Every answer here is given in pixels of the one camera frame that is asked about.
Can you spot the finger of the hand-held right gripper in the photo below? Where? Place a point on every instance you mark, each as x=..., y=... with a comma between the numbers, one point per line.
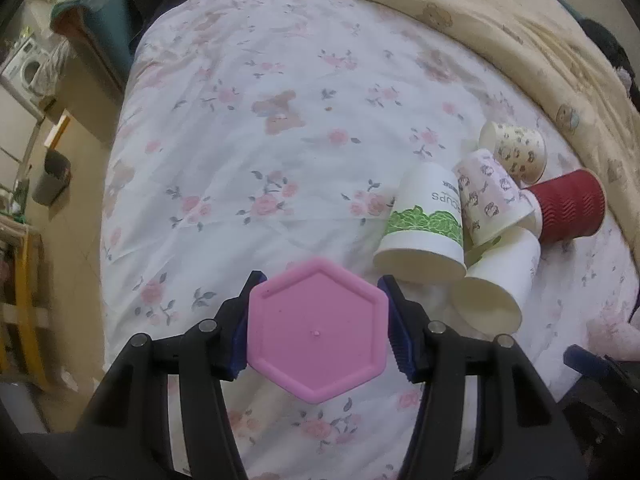
x=582, y=360

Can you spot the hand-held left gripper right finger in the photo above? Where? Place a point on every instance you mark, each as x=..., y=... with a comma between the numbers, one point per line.
x=400, y=332

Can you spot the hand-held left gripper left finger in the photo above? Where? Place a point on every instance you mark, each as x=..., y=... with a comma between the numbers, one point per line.
x=239, y=332

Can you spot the pink hexagonal plastic cup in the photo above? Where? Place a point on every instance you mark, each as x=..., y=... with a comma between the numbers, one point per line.
x=317, y=330

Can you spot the plain white paper cup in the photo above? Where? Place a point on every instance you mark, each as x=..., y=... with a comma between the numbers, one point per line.
x=500, y=285

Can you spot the white paper cup green print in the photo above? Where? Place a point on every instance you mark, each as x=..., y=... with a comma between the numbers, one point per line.
x=425, y=220

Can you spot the red ribbed paper cup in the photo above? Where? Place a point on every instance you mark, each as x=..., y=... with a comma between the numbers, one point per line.
x=567, y=205

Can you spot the pink patterned paper cup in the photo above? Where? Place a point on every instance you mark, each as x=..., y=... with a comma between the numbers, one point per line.
x=487, y=197

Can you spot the cream spotted paper cup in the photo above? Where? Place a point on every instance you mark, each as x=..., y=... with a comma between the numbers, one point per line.
x=520, y=152

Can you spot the pink fluffy cloth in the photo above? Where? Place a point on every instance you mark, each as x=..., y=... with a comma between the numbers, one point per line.
x=615, y=335

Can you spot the white floral bed sheet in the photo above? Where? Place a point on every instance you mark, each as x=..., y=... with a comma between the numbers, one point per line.
x=280, y=125

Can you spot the yellow wooden stool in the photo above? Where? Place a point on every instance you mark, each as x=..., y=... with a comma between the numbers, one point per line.
x=27, y=305

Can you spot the grey trash bin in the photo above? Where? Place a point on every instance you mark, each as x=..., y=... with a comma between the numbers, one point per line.
x=50, y=177

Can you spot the cream printed blanket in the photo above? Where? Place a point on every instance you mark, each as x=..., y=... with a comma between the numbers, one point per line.
x=510, y=25

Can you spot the teal upholstered chair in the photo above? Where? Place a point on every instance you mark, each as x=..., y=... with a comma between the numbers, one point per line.
x=100, y=20

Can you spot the white washing machine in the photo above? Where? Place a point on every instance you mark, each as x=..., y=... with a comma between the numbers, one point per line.
x=22, y=67

